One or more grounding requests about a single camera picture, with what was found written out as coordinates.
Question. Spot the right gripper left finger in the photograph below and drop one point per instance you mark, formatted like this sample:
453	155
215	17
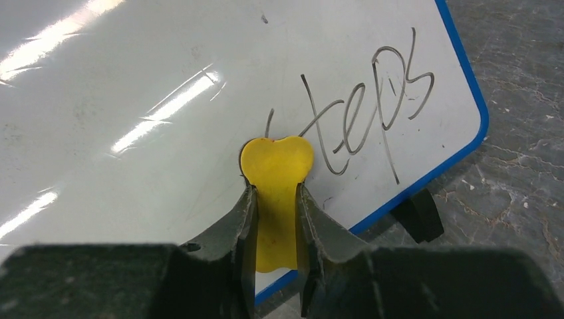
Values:
210	276

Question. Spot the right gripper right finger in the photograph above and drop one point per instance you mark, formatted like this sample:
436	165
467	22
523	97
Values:
342	276

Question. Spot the yellow bone-shaped eraser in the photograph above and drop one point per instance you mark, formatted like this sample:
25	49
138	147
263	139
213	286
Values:
275	168

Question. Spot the blue framed whiteboard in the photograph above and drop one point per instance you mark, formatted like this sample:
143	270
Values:
123	121

